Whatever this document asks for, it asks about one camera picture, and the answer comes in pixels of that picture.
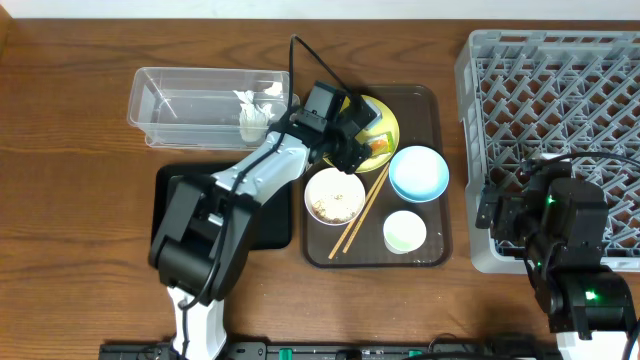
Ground wooden chopstick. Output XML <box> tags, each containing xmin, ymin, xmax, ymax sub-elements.
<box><xmin>341</xmin><ymin>164</ymin><xmax>390</xmax><ymax>254</ymax></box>
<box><xmin>327</xmin><ymin>160</ymin><xmax>390</xmax><ymax>260</ymax></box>

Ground green snack wrapper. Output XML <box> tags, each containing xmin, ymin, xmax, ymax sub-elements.
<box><xmin>367</xmin><ymin>132</ymin><xmax>394</xmax><ymax>157</ymax></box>

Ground rice leftovers pile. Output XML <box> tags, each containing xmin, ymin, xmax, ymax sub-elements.
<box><xmin>311</xmin><ymin>194</ymin><xmax>362</xmax><ymax>224</ymax></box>

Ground white green cup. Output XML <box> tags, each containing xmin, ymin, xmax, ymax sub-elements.
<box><xmin>383</xmin><ymin>210</ymin><xmax>427</xmax><ymax>254</ymax></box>

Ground clear plastic waste bin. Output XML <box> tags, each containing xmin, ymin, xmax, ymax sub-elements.
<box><xmin>127</xmin><ymin>67</ymin><xmax>289</xmax><ymax>151</ymax></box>

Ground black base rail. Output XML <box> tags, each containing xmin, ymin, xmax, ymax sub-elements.
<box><xmin>98</xmin><ymin>339</ymin><xmax>561</xmax><ymax>360</ymax></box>

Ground brown serving tray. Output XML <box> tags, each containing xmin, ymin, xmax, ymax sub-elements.
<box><xmin>301</xmin><ymin>85</ymin><xmax>452</xmax><ymax>268</ymax></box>

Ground yellow plate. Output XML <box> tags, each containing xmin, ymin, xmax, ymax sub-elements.
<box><xmin>355</xmin><ymin>95</ymin><xmax>400</xmax><ymax>173</ymax></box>

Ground light blue bowl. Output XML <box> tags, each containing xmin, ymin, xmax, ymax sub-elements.
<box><xmin>389</xmin><ymin>146</ymin><xmax>450</xmax><ymax>203</ymax></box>

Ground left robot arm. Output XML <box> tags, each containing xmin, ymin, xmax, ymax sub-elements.
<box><xmin>148</xmin><ymin>103</ymin><xmax>380</xmax><ymax>359</ymax></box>

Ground grey dishwasher rack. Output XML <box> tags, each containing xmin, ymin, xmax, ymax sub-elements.
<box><xmin>454</xmin><ymin>30</ymin><xmax>639</xmax><ymax>272</ymax></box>

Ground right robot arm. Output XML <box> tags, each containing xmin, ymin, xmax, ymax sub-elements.
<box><xmin>475</xmin><ymin>160</ymin><xmax>639</xmax><ymax>359</ymax></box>

